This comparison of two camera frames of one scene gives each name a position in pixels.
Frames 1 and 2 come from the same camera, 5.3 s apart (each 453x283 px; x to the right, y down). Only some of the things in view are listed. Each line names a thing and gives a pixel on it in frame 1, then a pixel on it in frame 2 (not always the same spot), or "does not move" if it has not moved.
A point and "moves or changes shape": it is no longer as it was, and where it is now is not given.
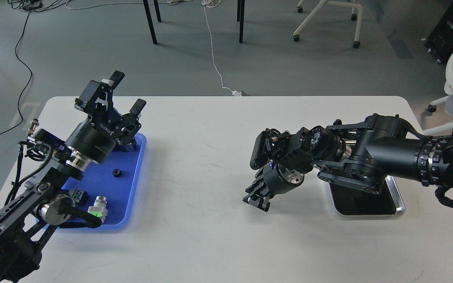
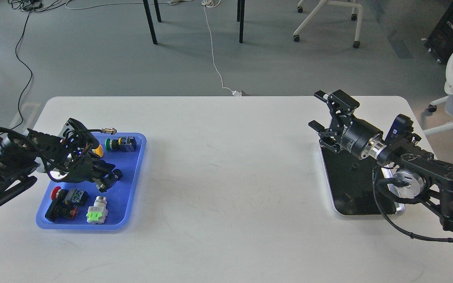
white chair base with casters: [321, 4] does not move
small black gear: [116, 173] moves or changes shape
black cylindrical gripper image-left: [89, 140] → [68, 158]
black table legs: [240, 12] does not move
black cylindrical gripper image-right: [272, 179] → [361, 138]
